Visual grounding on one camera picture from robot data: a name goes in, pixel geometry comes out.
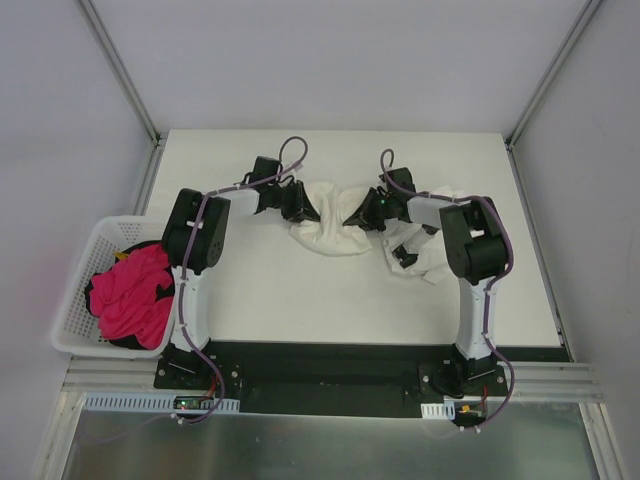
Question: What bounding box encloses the right white cable duct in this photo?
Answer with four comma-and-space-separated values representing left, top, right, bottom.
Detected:
420, 401, 456, 421

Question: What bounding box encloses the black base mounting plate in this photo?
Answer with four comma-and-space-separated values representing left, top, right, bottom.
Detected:
153, 341, 509, 418

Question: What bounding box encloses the right aluminium frame post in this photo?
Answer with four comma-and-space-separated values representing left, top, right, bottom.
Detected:
505, 0, 606, 152

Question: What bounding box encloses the white plastic laundry basket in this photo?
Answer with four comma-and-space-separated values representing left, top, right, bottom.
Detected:
52, 216, 174, 359

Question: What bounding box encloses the left aluminium frame post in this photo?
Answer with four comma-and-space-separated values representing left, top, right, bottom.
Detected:
74, 0, 162, 147

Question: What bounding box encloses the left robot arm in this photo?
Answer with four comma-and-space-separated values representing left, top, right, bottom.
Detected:
161, 156, 319, 389

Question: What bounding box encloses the pink red t shirt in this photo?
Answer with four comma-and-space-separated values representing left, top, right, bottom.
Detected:
88, 243, 176, 352

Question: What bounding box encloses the cream white t shirt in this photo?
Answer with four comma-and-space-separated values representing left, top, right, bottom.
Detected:
289, 181, 372, 257

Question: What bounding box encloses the aluminium frame post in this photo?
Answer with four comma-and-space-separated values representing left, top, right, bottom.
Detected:
74, 0, 162, 147
505, 0, 606, 152

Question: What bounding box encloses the left white cable duct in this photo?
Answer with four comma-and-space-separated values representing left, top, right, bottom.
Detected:
84, 392, 240, 415

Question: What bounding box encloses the white black printed t shirt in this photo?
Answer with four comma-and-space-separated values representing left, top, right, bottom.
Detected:
379, 219, 451, 285

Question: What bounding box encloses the white cable duct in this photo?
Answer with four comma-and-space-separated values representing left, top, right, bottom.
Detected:
84, 392, 240, 415
420, 401, 456, 421

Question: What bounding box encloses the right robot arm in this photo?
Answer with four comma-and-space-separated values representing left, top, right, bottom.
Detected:
343, 168, 513, 399

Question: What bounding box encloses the black t shirt in basket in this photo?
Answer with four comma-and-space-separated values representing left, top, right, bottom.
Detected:
84, 240, 176, 354

